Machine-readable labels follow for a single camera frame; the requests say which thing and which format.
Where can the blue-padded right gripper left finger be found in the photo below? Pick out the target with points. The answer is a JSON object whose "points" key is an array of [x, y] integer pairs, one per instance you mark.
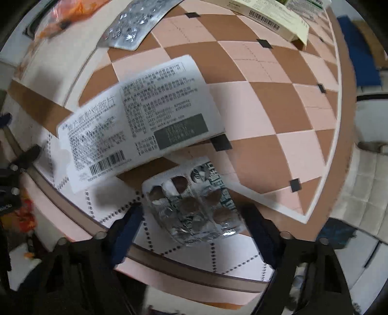
{"points": [[123, 233]]}

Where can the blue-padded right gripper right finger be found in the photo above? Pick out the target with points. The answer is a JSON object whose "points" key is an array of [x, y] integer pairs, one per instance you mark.
{"points": [[264, 233]]}

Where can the small silver blister pack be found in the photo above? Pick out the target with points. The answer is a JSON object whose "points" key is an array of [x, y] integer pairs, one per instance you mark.
{"points": [[191, 202]]}

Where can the white medicine box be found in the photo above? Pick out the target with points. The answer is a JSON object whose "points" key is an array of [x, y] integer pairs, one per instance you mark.
{"points": [[159, 111]]}

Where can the orange plastic snack bag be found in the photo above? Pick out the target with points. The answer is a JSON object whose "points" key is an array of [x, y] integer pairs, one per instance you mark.
{"points": [[67, 12]]}

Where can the large silver blister pack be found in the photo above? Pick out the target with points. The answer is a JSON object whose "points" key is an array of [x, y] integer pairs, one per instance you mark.
{"points": [[134, 23]]}

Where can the white padded chair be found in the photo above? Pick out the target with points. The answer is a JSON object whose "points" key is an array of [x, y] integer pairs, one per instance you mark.
{"points": [[362, 204]]}

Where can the checkered brown pink tablecloth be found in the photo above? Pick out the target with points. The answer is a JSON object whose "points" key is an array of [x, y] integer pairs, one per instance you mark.
{"points": [[275, 121]]}

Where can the blue folder chair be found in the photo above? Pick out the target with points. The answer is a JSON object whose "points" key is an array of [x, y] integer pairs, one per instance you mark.
{"points": [[366, 73]]}

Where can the yellow flat medicine box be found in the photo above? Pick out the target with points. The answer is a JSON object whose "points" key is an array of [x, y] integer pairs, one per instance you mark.
{"points": [[274, 16]]}

